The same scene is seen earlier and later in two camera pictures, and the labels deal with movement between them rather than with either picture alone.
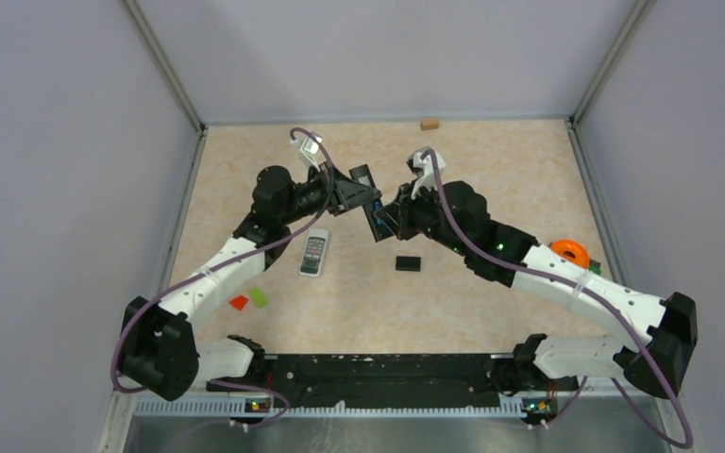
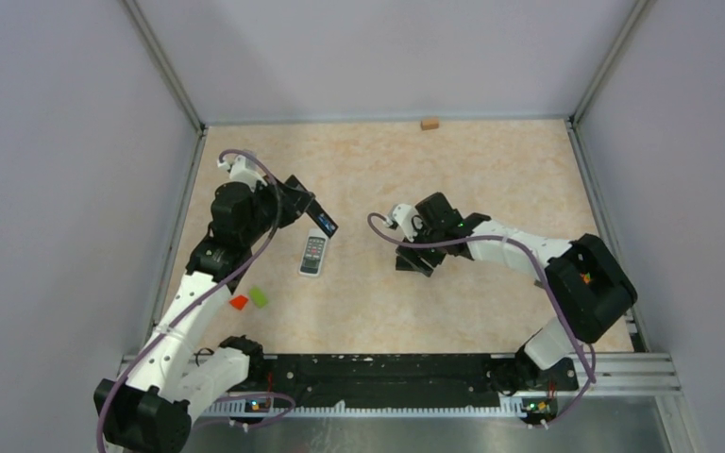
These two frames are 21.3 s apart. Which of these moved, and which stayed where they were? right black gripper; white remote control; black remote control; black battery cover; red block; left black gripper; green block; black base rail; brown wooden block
Moved: black remote control; left black gripper; right black gripper
Stayed: red block; black base rail; black battery cover; white remote control; brown wooden block; green block
